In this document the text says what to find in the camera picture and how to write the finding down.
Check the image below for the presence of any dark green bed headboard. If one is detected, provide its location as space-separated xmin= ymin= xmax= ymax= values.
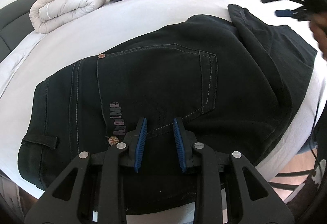
xmin=0 ymin=0 xmax=36 ymax=62

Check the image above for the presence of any black jeans pant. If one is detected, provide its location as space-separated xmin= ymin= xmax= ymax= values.
xmin=18 ymin=5 xmax=317 ymax=215

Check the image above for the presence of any right hand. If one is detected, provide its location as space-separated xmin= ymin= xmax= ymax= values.
xmin=309 ymin=12 xmax=327 ymax=60

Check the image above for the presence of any black cable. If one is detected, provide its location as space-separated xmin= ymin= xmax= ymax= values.
xmin=308 ymin=103 xmax=325 ymax=181

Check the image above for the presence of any folded beige grey duvet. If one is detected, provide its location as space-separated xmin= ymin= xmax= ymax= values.
xmin=29 ymin=0 xmax=107 ymax=34

